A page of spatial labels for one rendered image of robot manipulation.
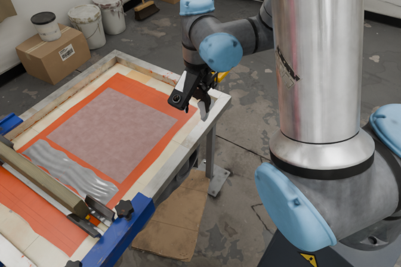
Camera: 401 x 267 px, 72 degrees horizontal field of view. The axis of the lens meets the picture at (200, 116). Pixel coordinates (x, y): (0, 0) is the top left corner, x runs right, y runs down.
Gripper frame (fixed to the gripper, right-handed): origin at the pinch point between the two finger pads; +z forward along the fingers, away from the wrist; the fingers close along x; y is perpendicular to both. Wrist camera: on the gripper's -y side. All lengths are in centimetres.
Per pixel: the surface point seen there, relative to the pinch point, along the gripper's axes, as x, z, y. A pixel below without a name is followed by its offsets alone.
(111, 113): 32.6, 12.5, -5.8
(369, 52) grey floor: -47, 108, 259
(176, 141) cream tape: 4.9, 12.5, -3.3
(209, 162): 15, 86, 38
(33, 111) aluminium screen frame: 54, 9, -22
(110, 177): 13.7, 12.5, -25.2
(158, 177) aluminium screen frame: 0.0, 9.1, -18.8
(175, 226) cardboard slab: 15, 106, -1
